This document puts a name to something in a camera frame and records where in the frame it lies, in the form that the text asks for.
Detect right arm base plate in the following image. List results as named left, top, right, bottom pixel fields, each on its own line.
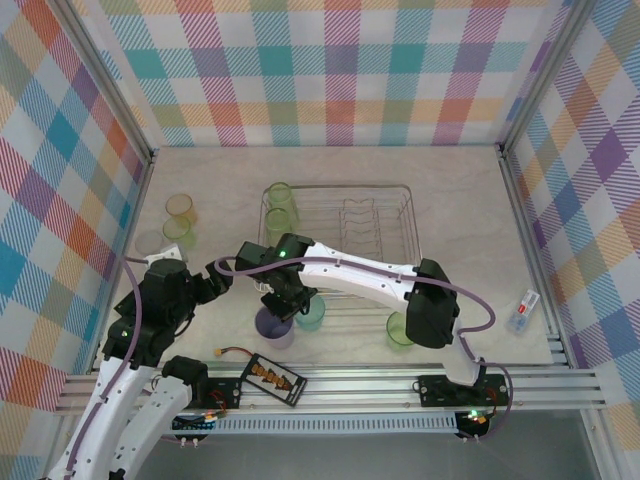
left=416, top=373, right=512, bottom=409

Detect black board orange connectors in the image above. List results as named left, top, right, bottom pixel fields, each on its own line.
left=238, top=352, right=309, bottom=410

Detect orange transparent plastic cup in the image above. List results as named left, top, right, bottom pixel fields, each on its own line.
left=164, top=193, right=200, bottom=225

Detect aluminium upright post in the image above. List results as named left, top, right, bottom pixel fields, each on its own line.
left=497, top=0, right=599, bottom=157
left=58, top=0, right=157, bottom=166

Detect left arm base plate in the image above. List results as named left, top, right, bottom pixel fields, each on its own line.
left=189, top=377, right=242, bottom=412

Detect green transparent plastic cup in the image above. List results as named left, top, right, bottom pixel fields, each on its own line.
left=263, top=207, right=301, bottom=246
left=264, top=181, right=300, bottom=221
left=386, top=310, right=419, bottom=352
left=161, top=215, right=197, bottom=248

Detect wire dish rack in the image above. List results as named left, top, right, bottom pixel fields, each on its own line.
left=255, top=182, right=422, bottom=301

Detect red black wire yellow plug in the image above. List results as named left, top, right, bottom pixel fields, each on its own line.
left=213, top=345, right=257, bottom=362

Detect long aluminium frame rail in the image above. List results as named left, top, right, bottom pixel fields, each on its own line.
left=53, top=360, right=607, bottom=417

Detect white slotted cable duct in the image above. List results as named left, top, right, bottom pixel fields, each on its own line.
left=78, top=416, right=460, bottom=437

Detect purple plastic cup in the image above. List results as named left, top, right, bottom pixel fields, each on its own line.
left=254, top=306, right=296, bottom=351

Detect frosted plastic cup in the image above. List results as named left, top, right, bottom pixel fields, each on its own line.
left=135, top=230, right=170, bottom=257

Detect teal transparent plastic cup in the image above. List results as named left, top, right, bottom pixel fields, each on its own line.
left=293, top=294, right=328, bottom=333

